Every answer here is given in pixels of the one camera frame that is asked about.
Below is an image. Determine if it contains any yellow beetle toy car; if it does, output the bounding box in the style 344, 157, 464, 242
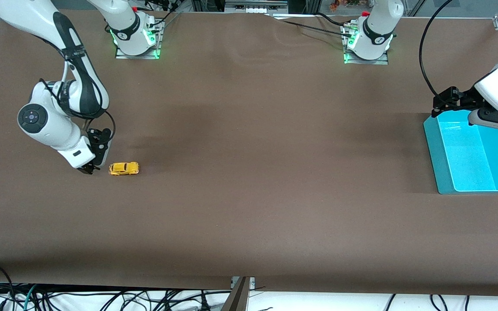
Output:
109, 162, 140, 176

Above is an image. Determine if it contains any teal plastic bin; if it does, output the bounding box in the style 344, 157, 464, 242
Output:
423, 109, 498, 195

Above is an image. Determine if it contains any orange background item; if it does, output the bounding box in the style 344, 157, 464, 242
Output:
329, 0, 363, 10

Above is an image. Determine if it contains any brown table cover sheet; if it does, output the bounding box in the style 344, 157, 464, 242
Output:
0, 8, 498, 297

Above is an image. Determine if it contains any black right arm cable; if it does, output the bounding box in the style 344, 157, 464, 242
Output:
37, 58, 117, 143

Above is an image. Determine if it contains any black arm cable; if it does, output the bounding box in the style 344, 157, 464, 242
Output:
419, 0, 454, 99
37, 58, 117, 143

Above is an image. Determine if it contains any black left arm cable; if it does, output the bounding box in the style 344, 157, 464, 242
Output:
419, 0, 454, 99

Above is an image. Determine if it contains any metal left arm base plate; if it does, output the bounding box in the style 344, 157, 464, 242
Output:
343, 25, 389, 66

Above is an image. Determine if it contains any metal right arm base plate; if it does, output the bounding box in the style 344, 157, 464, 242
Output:
115, 19, 163, 60

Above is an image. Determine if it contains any short black table cable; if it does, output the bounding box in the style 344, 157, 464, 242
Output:
317, 12, 348, 26

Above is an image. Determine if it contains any green floor cable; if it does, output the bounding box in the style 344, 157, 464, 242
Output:
22, 284, 38, 311

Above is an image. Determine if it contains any long black table cable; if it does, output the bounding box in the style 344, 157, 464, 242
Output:
271, 16, 353, 39

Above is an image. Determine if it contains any aluminium background frame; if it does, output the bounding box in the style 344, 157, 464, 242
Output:
191, 0, 321, 14

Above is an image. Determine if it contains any grey slanted support post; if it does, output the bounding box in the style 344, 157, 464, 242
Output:
220, 276, 252, 311

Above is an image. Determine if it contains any small metal table bracket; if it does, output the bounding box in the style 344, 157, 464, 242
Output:
231, 276, 256, 289

